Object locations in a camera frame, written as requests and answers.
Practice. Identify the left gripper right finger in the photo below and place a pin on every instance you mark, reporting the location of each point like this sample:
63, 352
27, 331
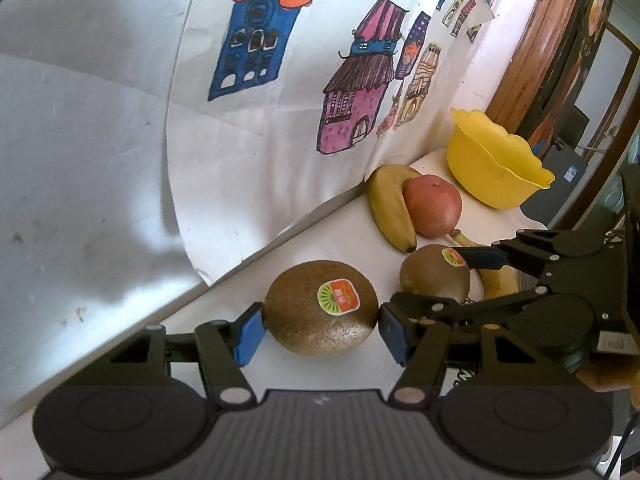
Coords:
425, 347

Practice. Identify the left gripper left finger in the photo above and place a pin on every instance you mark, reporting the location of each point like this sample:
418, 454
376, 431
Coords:
220, 349

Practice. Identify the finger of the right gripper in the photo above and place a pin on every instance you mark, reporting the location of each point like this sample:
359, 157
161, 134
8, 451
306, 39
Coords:
410, 309
483, 257

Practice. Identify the long yellow banana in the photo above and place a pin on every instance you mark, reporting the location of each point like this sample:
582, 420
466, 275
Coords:
497, 283

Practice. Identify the kiwi with sticker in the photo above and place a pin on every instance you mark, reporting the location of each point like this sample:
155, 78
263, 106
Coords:
320, 308
436, 270

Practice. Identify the smooth red apple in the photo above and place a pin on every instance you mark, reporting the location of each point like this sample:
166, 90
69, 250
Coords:
434, 205

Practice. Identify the short yellow banana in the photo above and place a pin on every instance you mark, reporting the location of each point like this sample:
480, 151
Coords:
387, 205

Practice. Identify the yellow plastic bowl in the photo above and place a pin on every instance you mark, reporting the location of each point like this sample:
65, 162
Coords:
498, 168

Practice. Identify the grey appliance box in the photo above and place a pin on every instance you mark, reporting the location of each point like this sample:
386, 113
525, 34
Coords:
568, 168

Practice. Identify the dark door with painting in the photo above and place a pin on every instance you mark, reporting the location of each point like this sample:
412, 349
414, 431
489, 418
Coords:
548, 68

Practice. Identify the houses drawing paper sheet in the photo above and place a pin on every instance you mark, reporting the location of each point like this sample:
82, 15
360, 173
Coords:
275, 108

